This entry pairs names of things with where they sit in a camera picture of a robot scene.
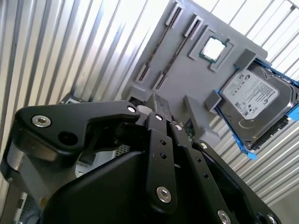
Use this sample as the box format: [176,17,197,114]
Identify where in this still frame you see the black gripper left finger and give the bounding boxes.
[14,93,177,214]

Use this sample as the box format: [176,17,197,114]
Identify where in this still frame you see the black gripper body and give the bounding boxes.
[39,150,212,224]

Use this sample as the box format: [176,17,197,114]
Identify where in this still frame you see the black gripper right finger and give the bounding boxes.
[157,97,281,224]

